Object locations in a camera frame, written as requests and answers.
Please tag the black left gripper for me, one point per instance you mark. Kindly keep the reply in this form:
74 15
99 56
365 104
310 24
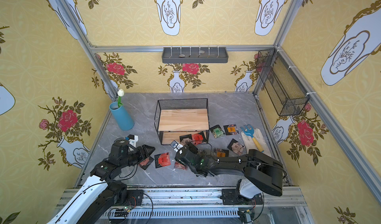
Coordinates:
138 152

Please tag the black wire wall basket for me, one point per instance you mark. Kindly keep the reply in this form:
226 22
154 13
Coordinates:
286 92

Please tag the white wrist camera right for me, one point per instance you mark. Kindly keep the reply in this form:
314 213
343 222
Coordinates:
176 146

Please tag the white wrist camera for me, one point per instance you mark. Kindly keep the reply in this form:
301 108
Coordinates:
132 139
176 146

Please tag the green label tea bag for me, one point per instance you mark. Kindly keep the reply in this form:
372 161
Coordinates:
217 131

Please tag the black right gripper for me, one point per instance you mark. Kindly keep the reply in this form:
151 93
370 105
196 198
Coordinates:
187 156

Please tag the white tulip flower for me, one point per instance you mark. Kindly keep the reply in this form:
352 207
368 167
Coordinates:
120 93

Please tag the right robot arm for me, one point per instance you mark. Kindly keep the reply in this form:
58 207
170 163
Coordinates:
260 173

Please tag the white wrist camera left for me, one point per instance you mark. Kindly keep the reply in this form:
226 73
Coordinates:
132 139

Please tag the red label tea bag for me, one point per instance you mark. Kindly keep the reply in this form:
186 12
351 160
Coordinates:
162 160

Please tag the black wire mesh shelf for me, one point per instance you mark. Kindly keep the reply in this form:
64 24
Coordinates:
177 117

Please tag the red tea bag shelf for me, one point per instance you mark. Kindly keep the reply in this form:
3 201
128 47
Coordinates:
198 138

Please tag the orange label tea bag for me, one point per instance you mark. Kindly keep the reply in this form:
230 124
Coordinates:
231 129

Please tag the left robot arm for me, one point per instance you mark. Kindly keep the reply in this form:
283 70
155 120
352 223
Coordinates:
101 190

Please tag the blue vase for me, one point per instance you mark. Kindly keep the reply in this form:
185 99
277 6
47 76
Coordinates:
122 117

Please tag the pink label black tea bag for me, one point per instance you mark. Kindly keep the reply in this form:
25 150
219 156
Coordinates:
178 165

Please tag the grey wall rack tray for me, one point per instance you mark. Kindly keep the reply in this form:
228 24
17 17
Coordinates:
195 54

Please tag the blue garden hand rake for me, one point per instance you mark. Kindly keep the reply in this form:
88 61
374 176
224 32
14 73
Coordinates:
249 131

